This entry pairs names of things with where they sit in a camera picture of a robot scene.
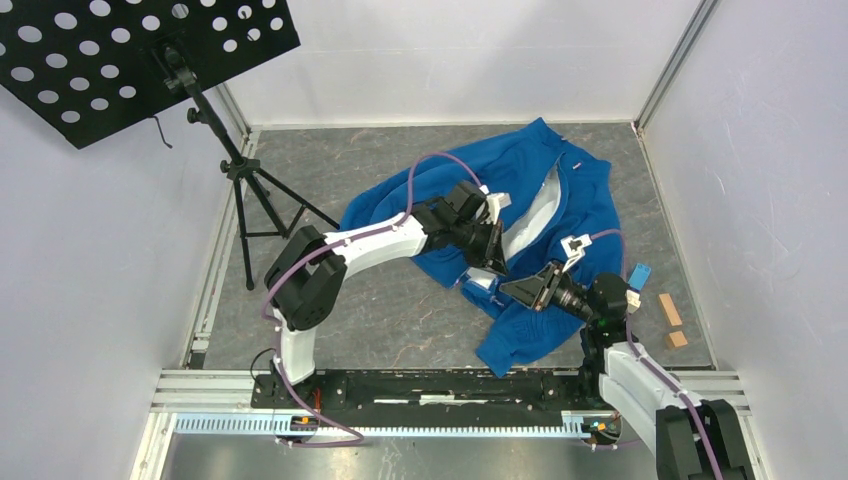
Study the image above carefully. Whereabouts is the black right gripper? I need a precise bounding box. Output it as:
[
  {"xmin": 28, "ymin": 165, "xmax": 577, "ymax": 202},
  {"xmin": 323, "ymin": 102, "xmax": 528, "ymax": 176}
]
[{"xmin": 499, "ymin": 260, "xmax": 597, "ymax": 325}]

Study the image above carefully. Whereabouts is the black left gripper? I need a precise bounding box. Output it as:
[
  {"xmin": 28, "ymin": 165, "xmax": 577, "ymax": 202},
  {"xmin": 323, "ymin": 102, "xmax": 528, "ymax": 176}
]
[{"xmin": 449, "ymin": 217, "xmax": 508, "ymax": 277}]

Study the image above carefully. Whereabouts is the blue zip-up jacket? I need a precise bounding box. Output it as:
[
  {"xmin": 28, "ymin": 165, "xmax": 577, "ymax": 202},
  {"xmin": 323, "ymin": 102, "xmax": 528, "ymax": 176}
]
[{"xmin": 341, "ymin": 118, "xmax": 623, "ymax": 377}]

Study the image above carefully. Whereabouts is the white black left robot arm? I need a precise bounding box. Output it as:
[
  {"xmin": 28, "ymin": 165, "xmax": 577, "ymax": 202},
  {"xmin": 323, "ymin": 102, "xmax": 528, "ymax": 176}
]
[{"xmin": 262, "ymin": 181, "xmax": 511, "ymax": 408}]

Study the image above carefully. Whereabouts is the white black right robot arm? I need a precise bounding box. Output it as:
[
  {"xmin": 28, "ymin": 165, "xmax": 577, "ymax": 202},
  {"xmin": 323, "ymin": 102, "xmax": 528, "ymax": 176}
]
[{"xmin": 499, "ymin": 261, "xmax": 756, "ymax": 479}]

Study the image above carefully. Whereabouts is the small blue block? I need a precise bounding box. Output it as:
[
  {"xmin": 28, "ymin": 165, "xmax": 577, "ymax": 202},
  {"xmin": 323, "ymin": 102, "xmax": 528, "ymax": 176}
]
[{"xmin": 628, "ymin": 263, "xmax": 652, "ymax": 292}]

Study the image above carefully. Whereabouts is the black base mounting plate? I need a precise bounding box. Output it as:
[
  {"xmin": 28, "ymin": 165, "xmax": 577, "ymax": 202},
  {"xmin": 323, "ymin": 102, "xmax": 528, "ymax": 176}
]
[{"xmin": 294, "ymin": 368, "xmax": 611, "ymax": 430}]

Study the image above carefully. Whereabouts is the long wooden block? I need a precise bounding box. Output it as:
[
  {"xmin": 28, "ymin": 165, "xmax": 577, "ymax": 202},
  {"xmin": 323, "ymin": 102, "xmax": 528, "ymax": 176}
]
[{"xmin": 658, "ymin": 293, "xmax": 683, "ymax": 328}]

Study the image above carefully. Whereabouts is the small wooden block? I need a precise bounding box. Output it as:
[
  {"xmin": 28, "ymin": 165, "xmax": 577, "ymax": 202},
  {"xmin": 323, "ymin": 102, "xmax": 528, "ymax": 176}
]
[{"xmin": 665, "ymin": 331, "xmax": 688, "ymax": 350}]

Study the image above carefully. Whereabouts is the black perforated music stand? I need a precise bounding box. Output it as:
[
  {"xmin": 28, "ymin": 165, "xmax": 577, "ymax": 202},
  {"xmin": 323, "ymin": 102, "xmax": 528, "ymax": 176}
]
[{"xmin": 0, "ymin": 0, "xmax": 340, "ymax": 291}]

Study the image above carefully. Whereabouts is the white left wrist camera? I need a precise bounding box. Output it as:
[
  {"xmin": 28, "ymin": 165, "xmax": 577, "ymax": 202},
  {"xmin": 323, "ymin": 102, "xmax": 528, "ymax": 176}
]
[{"xmin": 476, "ymin": 185, "xmax": 511, "ymax": 224}]

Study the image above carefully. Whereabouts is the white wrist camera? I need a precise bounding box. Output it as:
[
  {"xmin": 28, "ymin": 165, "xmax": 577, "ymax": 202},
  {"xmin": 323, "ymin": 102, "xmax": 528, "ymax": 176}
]
[
  {"xmin": 560, "ymin": 234, "xmax": 592, "ymax": 272},
  {"xmin": 476, "ymin": 185, "xmax": 511, "ymax": 224}
]

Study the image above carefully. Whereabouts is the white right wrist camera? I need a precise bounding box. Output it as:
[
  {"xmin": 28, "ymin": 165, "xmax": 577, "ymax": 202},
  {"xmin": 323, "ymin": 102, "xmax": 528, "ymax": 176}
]
[{"xmin": 560, "ymin": 234, "xmax": 592, "ymax": 272}]

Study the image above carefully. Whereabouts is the aluminium frame rail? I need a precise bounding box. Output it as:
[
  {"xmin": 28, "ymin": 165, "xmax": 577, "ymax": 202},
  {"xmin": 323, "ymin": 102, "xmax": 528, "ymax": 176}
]
[{"xmin": 148, "ymin": 370, "xmax": 753, "ymax": 439}]

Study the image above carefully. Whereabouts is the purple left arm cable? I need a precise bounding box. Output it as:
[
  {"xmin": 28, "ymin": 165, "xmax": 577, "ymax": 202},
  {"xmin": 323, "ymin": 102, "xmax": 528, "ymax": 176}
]
[{"xmin": 259, "ymin": 152, "xmax": 485, "ymax": 450}]

